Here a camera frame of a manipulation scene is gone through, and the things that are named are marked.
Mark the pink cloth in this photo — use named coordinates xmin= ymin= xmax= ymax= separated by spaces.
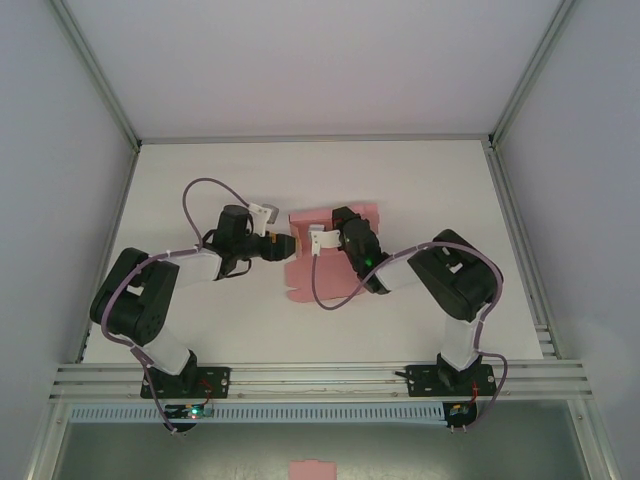
xmin=283 ymin=200 xmax=381 ymax=304

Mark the circuit board with green light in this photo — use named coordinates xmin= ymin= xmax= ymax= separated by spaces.
xmin=167 ymin=403 xmax=216 ymax=420

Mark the spare pink paper sheet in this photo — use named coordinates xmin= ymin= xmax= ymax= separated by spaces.
xmin=288 ymin=459 xmax=337 ymax=480

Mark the aluminium frame rail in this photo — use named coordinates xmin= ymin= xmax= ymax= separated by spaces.
xmin=484 ymin=147 xmax=559 ymax=359
xmin=137 ymin=132 xmax=494 ymax=146
xmin=74 ymin=147 xmax=141 ymax=364

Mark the wide aluminium mounting rail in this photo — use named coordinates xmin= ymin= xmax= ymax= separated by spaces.
xmin=47 ymin=357 xmax=596 ymax=406

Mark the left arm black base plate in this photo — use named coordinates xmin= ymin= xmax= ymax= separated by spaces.
xmin=139 ymin=366 xmax=232 ymax=401

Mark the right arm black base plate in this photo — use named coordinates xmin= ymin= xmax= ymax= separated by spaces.
xmin=407 ymin=363 xmax=497 ymax=400

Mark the white slotted cable duct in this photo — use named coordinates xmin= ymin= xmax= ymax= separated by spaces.
xmin=69 ymin=402 xmax=446 ymax=425

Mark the aluminium frame post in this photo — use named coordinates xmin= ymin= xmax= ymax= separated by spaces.
xmin=27 ymin=402 xmax=71 ymax=480
xmin=49 ymin=0 xmax=142 ymax=151
xmin=569 ymin=399 xmax=626 ymax=480
xmin=487 ymin=0 xmax=581 ymax=151

